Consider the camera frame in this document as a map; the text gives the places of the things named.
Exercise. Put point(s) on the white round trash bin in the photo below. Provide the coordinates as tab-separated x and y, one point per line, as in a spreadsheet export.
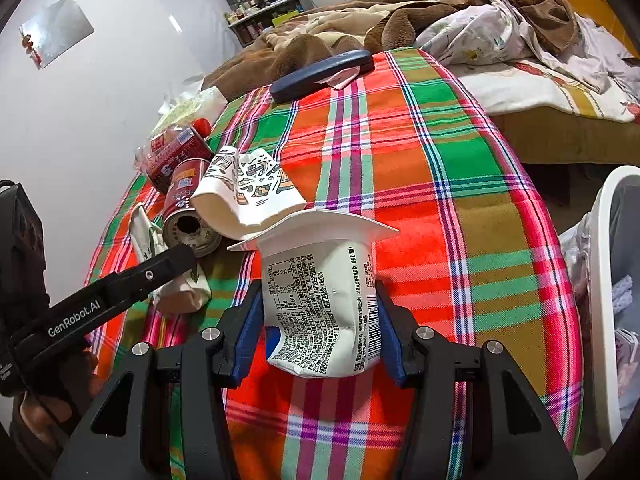
601	253

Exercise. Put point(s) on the dark blue glasses case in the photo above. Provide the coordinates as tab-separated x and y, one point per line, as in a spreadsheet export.
310	79

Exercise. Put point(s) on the white shelf with items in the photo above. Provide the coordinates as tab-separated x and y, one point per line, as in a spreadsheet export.
253	17

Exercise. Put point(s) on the brown fleece blanket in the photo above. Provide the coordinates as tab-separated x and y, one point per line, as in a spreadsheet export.
372	25

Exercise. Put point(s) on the clear plastic bottle red label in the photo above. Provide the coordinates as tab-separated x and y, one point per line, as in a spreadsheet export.
171	146

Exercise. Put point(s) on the tissue pack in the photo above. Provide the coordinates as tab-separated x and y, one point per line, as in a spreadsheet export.
208	103

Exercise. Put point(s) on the red milk drink can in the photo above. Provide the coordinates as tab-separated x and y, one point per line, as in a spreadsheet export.
181	222

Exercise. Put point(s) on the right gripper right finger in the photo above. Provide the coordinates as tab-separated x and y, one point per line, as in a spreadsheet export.
508	433

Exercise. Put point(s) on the patterned paper cup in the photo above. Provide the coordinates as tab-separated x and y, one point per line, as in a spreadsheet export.
242	194

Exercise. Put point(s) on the person left hand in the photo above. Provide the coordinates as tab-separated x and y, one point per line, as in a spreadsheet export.
39	412

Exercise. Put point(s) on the cream crumpled paper bag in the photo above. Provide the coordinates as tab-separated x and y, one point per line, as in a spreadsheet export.
180	284

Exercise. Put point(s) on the white crumpled bedding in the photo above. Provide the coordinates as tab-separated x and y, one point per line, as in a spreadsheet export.
497	56

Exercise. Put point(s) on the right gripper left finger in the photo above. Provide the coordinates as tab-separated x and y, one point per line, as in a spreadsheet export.
125	433

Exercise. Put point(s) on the wall mirror panel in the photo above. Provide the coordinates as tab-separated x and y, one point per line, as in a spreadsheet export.
53	31

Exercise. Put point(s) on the plaid tablecloth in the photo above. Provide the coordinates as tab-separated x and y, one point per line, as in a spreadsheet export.
475	257

